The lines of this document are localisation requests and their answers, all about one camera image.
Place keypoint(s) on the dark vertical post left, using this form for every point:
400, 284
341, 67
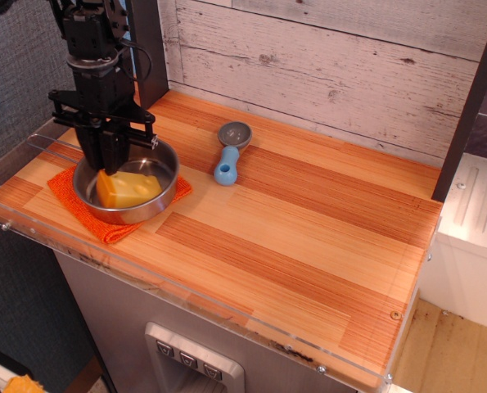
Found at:
145, 30

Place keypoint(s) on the orange black object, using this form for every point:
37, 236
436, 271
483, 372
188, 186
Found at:
22, 384

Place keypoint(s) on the orange cloth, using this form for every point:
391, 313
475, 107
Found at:
108, 229

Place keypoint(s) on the clear acrylic guard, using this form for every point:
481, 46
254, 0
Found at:
301, 272

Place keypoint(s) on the blue grey scoop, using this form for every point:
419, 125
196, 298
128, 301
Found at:
235, 137

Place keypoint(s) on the stainless steel pan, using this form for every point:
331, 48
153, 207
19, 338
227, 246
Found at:
161, 162

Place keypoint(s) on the dark vertical post right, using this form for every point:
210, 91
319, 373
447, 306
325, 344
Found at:
462, 133

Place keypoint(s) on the silver toy fridge cabinet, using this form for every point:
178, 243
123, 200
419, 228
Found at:
243, 334

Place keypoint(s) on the white cabinet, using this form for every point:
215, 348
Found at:
454, 277

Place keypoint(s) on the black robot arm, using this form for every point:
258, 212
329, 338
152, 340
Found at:
94, 31

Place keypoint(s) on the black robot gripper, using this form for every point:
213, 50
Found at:
103, 102

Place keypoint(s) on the yellow cheese wedge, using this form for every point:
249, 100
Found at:
125, 189

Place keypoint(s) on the dark vertical post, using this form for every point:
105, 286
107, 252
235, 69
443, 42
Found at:
462, 133
145, 30

